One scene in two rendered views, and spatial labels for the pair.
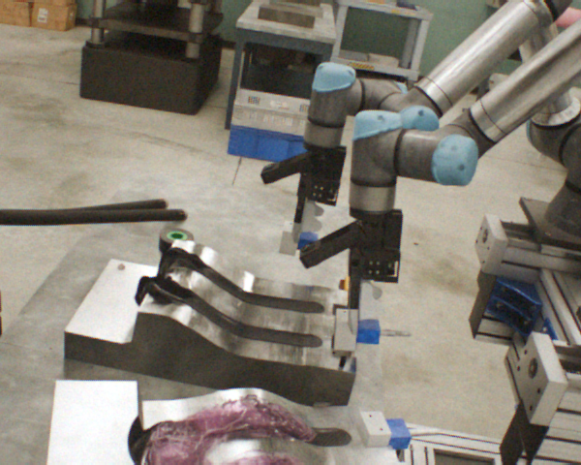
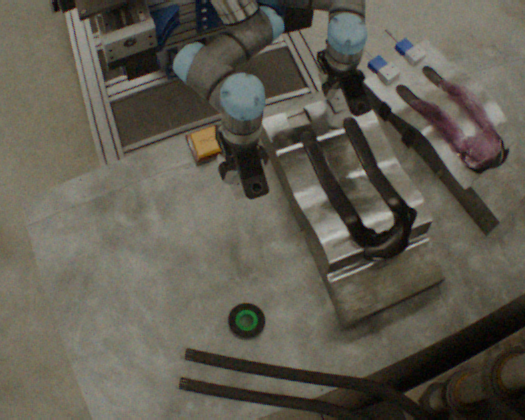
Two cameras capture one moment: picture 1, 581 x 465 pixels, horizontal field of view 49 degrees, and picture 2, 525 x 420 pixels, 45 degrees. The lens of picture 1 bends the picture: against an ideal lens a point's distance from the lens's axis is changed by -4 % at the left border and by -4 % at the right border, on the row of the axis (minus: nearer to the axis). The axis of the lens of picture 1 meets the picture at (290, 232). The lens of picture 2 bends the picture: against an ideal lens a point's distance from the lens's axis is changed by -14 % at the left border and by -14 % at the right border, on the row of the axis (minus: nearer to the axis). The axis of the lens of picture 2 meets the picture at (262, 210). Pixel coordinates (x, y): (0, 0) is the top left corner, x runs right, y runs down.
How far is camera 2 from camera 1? 176 cm
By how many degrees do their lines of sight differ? 74
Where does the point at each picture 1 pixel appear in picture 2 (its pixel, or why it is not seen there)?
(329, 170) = not seen: hidden behind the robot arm
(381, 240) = not seen: hidden behind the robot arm
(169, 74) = not seen: outside the picture
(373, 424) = (392, 71)
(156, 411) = (464, 177)
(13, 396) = (483, 280)
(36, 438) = (494, 244)
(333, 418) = (391, 97)
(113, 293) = (387, 285)
